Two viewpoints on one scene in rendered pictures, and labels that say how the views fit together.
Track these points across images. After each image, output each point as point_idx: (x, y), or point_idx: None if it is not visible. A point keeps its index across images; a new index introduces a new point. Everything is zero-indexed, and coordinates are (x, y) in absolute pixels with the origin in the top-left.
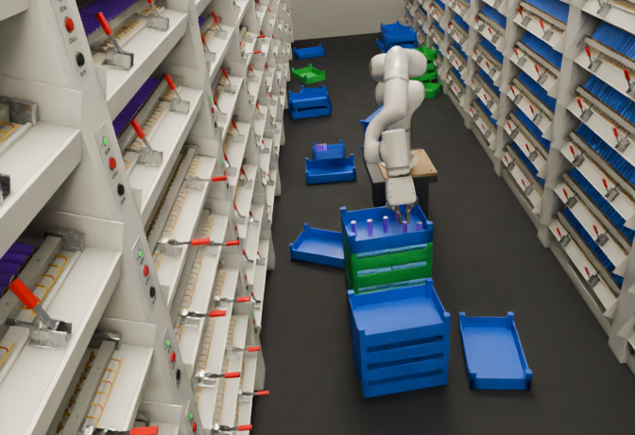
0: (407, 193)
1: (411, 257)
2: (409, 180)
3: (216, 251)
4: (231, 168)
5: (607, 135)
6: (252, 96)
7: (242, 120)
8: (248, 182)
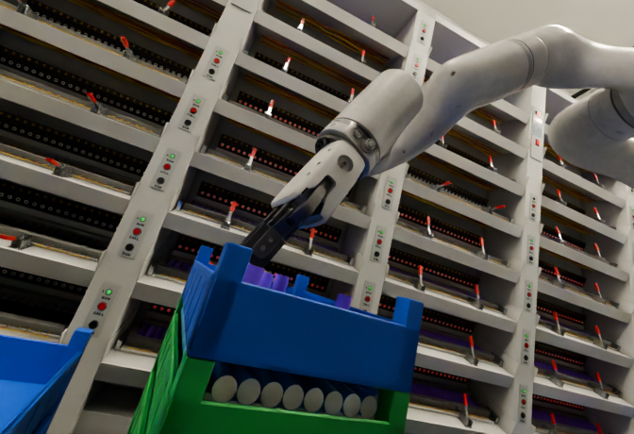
0: (301, 175)
1: (158, 396)
2: (330, 147)
3: (91, 108)
4: (247, 163)
5: None
6: (428, 232)
7: (367, 213)
8: (307, 246)
